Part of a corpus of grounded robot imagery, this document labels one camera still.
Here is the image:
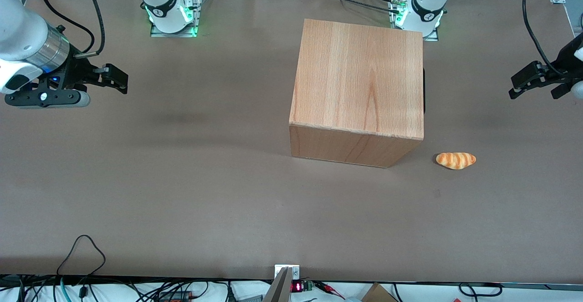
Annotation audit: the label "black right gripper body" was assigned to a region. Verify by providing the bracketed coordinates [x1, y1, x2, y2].
[34, 58, 102, 94]

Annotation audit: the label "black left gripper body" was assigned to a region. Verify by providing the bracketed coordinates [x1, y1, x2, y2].
[542, 32, 583, 84]

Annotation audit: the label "light wooden drawer cabinet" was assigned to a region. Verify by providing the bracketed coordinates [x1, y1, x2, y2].
[289, 18, 425, 169]

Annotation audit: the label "striped orange toy bread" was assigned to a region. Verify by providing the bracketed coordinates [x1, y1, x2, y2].
[435, 152, 477, 170]

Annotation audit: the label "brown cardboard piece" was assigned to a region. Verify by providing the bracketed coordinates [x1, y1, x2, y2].
[361, 283, 398, 302]

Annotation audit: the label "red and black probe leads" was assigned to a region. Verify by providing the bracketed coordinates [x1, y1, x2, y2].
[313, 281, 347, 300]

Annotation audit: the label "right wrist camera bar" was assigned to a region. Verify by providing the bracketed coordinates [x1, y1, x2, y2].
[5, 90, 91, 109]

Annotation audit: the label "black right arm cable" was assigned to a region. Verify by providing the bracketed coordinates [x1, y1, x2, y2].
[74, 0, 106, 59]
[42, 0, 96, 53]

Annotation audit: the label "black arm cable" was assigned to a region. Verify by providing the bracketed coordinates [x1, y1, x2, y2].
[74, 0, 106, 59]
[522, 0, 565, 76]
[42, 0, 96, 53]

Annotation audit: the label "aluminium right arm base plate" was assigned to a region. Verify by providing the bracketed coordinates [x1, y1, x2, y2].
[150, 0, 203, 38]

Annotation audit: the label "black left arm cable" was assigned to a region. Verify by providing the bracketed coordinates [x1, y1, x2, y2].
[522, 0, 565, 76]

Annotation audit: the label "aluminium left arm base plate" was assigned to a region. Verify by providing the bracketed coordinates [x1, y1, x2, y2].
[389, 0, 439, 42]

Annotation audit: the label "thin black looped cable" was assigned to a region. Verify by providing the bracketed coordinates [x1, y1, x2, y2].
[56, 235, 107, 276]

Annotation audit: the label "black coiled floor cable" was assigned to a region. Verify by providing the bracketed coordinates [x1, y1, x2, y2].
[459, 282, 503, 297]

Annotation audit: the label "small aluminium bracket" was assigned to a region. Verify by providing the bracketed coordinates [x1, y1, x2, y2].
[275, 264, 301, 281]

